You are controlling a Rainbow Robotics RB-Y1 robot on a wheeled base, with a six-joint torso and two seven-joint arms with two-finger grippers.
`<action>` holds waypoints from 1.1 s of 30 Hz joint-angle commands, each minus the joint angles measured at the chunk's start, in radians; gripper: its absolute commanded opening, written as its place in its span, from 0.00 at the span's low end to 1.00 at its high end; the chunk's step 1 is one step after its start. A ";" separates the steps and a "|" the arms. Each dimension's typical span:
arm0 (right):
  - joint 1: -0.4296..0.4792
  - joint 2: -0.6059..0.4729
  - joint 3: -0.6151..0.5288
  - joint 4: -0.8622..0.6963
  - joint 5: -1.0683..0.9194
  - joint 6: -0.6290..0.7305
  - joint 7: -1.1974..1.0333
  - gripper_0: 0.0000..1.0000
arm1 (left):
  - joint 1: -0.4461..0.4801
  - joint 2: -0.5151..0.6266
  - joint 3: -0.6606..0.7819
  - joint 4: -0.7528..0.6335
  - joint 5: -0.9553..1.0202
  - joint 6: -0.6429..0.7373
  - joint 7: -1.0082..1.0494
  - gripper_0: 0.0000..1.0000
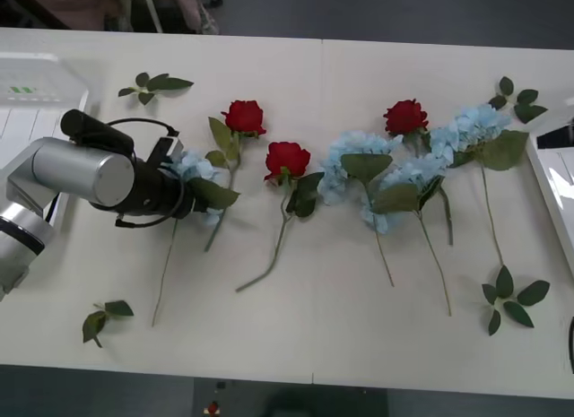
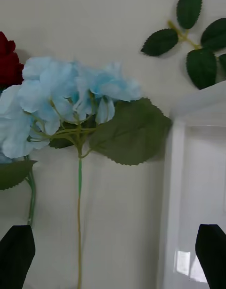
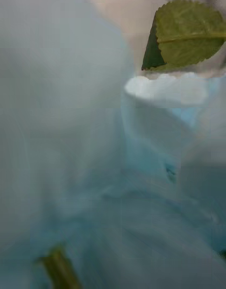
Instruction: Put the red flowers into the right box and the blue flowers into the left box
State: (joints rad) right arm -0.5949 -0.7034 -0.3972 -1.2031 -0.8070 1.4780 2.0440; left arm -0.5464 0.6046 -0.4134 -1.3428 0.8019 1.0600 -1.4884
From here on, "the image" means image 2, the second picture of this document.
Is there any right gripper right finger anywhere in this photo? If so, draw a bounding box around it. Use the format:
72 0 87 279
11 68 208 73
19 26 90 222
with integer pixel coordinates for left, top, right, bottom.
195 224 226 289

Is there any pale blue artificial flower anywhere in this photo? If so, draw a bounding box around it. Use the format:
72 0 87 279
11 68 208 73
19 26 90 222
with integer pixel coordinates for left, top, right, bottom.
0 84 51 226
17 56 172 289

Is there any red artificial rose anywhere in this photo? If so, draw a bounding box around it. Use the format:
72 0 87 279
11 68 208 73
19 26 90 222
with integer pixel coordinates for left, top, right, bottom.
0 31 25 92

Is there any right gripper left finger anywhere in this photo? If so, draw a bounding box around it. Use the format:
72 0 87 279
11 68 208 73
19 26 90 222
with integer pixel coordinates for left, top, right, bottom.
0 225 36 289

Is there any green leaf twig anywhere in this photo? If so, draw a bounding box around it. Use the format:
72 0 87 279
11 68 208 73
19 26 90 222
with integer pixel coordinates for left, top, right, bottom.
140 0 226 90

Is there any shallow white box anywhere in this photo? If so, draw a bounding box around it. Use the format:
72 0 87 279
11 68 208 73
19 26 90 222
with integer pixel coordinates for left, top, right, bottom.
156 80 226 289

